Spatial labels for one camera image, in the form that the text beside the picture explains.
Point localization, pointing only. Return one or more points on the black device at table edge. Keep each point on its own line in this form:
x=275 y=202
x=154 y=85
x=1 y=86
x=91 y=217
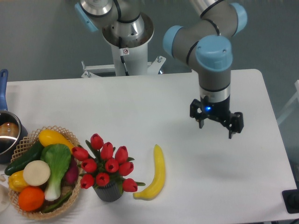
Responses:
x=291 y=200

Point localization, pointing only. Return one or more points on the yellow banana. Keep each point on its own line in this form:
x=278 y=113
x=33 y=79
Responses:
x=157 y=184

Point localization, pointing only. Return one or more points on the green cucumber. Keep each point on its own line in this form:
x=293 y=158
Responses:
x=34 y=153

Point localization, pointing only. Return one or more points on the purple sweet potato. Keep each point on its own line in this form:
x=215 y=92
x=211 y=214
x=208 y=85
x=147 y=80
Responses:
x=72 y=173

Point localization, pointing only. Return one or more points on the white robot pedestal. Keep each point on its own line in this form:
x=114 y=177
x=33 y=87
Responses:
x=129 y=46

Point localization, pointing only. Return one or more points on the blue handled saucepan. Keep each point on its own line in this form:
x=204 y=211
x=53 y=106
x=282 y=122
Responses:
x=12 y=130

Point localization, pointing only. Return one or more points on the green bok choy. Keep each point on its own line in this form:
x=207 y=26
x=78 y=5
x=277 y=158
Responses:
x=58 y=158

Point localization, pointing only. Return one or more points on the red tulip bouquet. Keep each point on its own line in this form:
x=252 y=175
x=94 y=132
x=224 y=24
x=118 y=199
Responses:
x=109 y=165

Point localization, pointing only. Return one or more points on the white plate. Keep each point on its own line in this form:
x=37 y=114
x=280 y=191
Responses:
x=4 y=198

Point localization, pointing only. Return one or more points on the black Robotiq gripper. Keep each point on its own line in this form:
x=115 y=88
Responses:
x=200 y=110

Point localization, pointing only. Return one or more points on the yellow squash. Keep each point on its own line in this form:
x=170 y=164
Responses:
x=49 y=137

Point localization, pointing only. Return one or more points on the green bean pod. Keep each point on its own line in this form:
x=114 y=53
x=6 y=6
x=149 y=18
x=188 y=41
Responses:
x=58 y=204

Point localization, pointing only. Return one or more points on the white frame at right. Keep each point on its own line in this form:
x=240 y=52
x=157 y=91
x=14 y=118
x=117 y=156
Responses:
x=289 y=107

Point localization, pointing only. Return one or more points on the orange fruit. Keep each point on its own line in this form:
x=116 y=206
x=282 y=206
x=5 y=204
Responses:
x=31 y=198

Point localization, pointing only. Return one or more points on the small white garlic piece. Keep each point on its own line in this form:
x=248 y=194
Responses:
x=2 y=178

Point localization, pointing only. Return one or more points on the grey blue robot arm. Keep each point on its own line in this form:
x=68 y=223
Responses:
x=204 y=48

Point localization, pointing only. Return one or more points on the woven wicker basket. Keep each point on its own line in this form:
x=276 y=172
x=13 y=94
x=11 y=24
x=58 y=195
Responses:
x=24 y=145

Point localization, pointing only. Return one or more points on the yellow bell pepper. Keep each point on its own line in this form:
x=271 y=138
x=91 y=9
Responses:
x=16 y=181

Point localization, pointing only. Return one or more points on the dark grey ribbed vase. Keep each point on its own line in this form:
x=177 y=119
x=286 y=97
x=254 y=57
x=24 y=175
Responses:
x=109 y=193

